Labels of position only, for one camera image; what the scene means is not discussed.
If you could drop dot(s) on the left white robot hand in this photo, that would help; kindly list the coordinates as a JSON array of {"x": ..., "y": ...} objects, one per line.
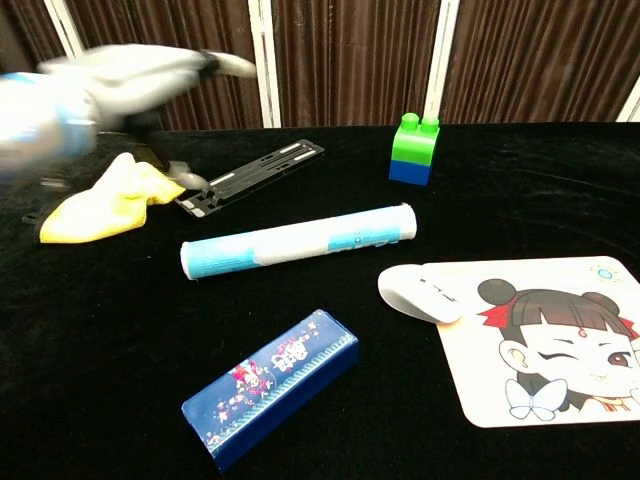
[{"x": 130, "y": 80}]

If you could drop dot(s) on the white computer mouse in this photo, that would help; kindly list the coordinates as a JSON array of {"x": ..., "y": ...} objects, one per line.
[{"x": 420, "y": 292}]

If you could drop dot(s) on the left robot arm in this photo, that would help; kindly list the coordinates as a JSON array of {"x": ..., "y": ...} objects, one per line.
[{"x": 35, "y": 125}]

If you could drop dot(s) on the cartoon girl mouse pad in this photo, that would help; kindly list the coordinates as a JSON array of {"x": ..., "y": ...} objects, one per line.
[{"x": 550, "y": 390}]

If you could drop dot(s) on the brown pleated curtain panel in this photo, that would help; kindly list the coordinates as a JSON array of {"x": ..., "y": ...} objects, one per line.
[
  {"x": 350, "y": 60},
  {"x": 150, "y": 20},
  {"x": 25, "y": 30},
  {"x": 540, "y": 60}
]

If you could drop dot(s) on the black folding laptop stand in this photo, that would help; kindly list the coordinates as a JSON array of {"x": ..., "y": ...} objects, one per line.
[{"x": 260, "y": 170}]

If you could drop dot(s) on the white and blue rolled tube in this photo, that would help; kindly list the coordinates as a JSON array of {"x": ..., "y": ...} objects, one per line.
[{"x": 300, "y": 240}]

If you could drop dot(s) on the black velvet tablecloth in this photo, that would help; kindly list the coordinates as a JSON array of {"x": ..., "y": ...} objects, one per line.
[{"x": 100, "y": 350}]

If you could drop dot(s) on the green and blue toy brick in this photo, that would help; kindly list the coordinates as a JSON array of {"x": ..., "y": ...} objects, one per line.
[{"x": 412, "y": 150}]

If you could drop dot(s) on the blue patterned rectangular box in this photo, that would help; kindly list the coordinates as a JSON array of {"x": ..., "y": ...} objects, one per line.
[{"x": 270, "y": 385}]

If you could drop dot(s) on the white frame post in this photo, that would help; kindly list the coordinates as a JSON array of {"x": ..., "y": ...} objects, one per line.
[
  {"x": 65, "y": 25},
  {"x": 440, "y": 65},
  {"x": 631, "y": 111},
  {"x": 265, "y": 65}
]

